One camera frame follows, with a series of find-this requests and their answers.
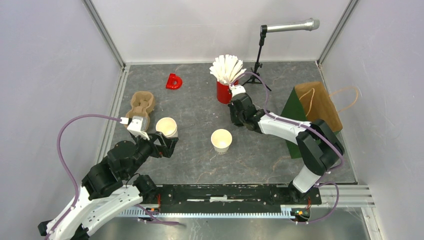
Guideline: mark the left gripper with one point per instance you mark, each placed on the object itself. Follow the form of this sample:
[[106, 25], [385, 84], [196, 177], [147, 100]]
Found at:
[[166, 148]]

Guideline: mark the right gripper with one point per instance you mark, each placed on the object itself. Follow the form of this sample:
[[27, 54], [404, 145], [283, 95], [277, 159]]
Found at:
[[233, 118]]

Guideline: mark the white paper cup stack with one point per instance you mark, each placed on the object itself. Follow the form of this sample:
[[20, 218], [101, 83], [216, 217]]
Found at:
[[168, 127]]

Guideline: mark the single white paper cup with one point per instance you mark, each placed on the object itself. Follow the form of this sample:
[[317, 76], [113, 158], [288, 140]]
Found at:
[[221, 140]]

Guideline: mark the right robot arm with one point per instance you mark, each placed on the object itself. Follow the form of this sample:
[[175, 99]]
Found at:
[[319, 147]]

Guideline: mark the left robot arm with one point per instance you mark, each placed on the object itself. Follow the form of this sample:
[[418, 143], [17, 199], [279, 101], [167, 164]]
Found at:
[[94, 206]]

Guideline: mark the red cylindrical holder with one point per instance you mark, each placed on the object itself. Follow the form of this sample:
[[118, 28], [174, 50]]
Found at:
[[223, 92]]

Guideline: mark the black mini tripod stand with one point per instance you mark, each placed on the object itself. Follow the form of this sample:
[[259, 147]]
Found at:
[[253, 79]]

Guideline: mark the brown cardboard cup carrier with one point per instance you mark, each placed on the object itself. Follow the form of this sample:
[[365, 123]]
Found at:
[[142, 104]]

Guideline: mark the red plastic letter d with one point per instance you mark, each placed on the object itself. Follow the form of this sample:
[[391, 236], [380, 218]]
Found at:
[[174, 82]]

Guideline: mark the green paper bag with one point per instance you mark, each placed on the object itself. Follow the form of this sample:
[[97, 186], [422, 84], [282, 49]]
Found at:
[[310, 101]]

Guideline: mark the silver microphone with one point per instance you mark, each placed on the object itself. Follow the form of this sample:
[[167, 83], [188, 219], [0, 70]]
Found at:
[[310, 24]]

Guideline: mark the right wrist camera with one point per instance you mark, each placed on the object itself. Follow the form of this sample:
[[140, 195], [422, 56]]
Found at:
[[236, 90]]

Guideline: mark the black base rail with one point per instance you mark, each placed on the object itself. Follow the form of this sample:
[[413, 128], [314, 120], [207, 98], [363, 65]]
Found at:
[[225, 198]]

